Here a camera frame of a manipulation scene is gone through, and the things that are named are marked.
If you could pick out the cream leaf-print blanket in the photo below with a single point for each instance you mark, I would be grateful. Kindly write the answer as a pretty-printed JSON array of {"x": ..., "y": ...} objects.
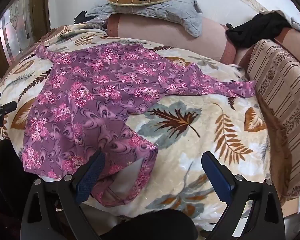
[{"x": 190, "y": 142}]

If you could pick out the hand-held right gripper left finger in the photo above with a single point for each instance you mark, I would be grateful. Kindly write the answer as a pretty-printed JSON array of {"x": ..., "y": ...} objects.
[{"x": 90, "y": 175}]

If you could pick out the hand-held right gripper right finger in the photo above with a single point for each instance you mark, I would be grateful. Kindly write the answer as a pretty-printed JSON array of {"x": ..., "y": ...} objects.
[{"x": 216, "y": 175}]

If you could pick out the person's leg in dark pants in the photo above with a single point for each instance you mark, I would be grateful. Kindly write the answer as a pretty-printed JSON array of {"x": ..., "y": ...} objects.
[{"x": 152, "y": 225}]

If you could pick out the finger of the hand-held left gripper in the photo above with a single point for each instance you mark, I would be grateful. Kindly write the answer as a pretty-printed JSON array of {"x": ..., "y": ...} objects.
[{"x": 6, "y": 106}]

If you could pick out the black cloth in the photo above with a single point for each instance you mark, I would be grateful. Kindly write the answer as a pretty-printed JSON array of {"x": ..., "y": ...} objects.
[{"x": 255, "y": 30}]

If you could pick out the purple floral garment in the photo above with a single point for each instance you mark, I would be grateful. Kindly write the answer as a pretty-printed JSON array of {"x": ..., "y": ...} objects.
[{"x": 90, "y": 100}]

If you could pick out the wooden door with patterned glass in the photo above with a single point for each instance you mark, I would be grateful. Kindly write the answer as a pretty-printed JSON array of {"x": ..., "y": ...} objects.
[{"x": 15, "y": 25}]

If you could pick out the beige striped cushion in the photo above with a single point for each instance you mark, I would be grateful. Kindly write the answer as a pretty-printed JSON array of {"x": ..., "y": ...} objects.
[{"x": 282, "y": 92}]

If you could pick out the small dark cloth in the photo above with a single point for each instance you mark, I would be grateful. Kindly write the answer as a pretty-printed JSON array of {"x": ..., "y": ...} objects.
[{"x": 81, "y": 17}]

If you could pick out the pink bolster pillow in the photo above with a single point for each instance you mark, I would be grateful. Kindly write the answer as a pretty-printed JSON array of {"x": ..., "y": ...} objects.
[{"x": 152, "y": 32}]

